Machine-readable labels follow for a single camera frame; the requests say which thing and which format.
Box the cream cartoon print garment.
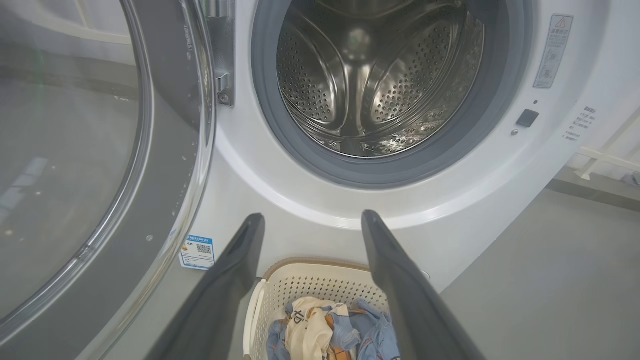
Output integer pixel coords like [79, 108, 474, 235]
[285, 297, 351, 360]

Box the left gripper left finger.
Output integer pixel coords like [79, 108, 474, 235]
[145, 213, 266, 360]

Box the blue energy label sticker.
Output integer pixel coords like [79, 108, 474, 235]
[179, 234, 216, 271]

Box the grey warning sticker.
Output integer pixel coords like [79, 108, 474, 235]
[533, 14, 574, 90]

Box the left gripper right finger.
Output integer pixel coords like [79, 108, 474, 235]
[361, 210, 487, 360]

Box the cream perforated laundry basket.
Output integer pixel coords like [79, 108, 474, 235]
[243, 257, 431, 360]

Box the white front-load washing machine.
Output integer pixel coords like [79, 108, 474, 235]
[105, 0, 640, 360]

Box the metal washer door hinge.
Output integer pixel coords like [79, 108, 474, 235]
[202, 0, 236, 107]

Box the stainless steel washing machine drum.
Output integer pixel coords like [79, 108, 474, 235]
[276, 0, 486, 158]

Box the washing machine glass door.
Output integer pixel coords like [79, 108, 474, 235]
[0, 0, 217, 360]

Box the white metal rail frame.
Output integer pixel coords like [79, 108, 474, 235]
[575, 107, 640, 181]

